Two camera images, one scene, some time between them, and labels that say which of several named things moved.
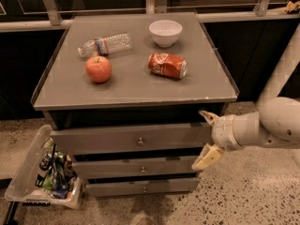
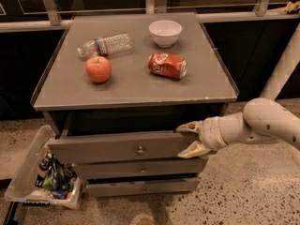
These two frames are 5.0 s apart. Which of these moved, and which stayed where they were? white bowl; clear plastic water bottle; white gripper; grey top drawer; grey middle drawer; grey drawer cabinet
Moved: white gripper; grey top drawer
Stayed: clear plastic water bottle; grey drawer cabinet; grey middle drawer; white bowl
